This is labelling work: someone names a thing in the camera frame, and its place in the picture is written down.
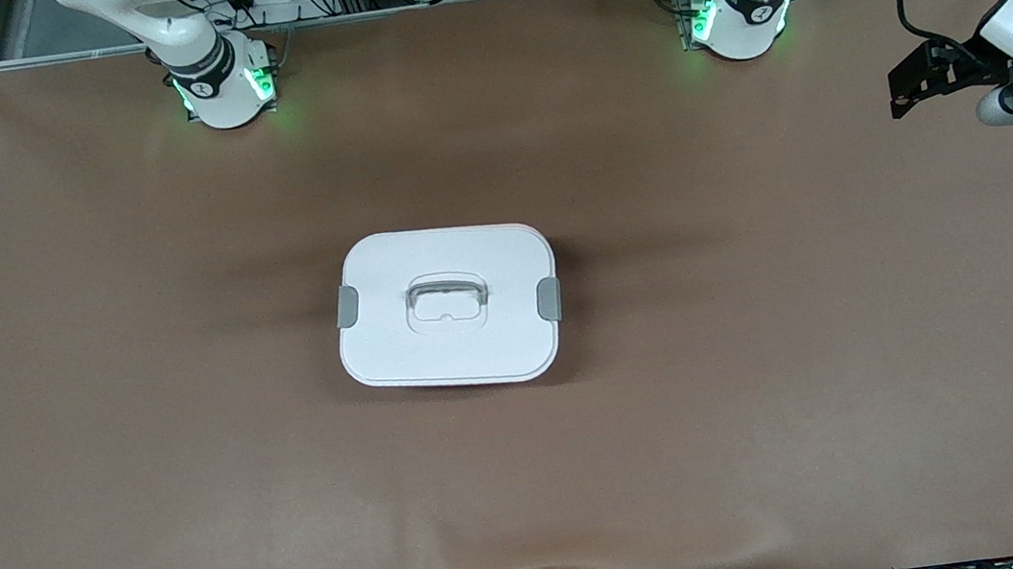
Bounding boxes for white power strip black plugs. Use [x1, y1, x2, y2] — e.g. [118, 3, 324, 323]
[235, 0, 303, 30]

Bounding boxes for brown table mat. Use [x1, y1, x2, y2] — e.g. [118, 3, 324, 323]
[0, 0, 1013, 569]

